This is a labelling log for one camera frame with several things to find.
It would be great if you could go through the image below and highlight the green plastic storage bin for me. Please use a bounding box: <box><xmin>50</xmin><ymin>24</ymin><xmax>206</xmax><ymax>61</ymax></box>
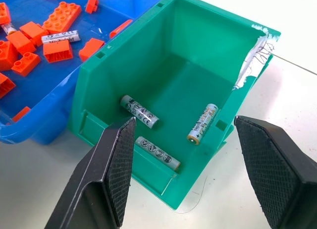
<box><xmin>67</xmin><ymin>0</ymin><xmax>282</xmax><ymax>211</ymax></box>

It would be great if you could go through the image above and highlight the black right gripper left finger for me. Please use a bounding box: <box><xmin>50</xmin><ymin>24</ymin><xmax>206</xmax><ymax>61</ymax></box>
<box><xmin>45</xmin><ymin>116</ymin><xmax>137</xmax><ymax>229</ymax></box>

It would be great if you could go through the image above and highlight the white scribbled tape label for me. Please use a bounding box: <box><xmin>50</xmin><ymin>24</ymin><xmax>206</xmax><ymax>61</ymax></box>
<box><xmin>232</xmin><ymin>24</ymin><xmax>280</xmax><ymax>90</ymax></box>

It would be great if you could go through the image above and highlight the white AA battery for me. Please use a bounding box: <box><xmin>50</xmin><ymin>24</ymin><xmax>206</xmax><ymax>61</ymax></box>
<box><xmin>186</xmin><ymin>103</ymin><xmax>219</xmax><ymax>146</ymax></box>
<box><xmin>135</xmin><ymin>136</ymin><xmax>181</xmax><ymax>172</ymax></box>
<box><xmin>41</xmin><ymin>30</ymin><xmax>81</xmax><ymax>44</ymax></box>
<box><xmin>0</xmin><ymin>23</ymin><xmax>16</xmax><ymax>35</ymax></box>
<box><xmin>120</xmin><ymin>94</ymin><xmax>159</xmax><ymax>129</ymax></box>

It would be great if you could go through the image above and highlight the orange 2x4 plastic building brick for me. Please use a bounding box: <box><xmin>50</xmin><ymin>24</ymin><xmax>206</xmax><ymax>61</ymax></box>
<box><xmin>41</xmin><ymin>1</ymin><xmax>82</xmax><ymax>34</ymax></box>

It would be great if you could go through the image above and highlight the blue plastic storage bin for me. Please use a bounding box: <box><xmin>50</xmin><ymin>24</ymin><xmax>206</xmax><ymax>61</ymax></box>
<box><xmin>0</xmin><ymin>0</ymin><xmax>172</xmax><ymax>145</ymax></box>

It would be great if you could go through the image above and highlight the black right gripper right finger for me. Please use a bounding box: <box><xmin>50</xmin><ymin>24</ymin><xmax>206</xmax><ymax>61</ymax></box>
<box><xmin>233</xmin><ymin>115</ymin><xmax>317</xmax><ymax>229</ymax></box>

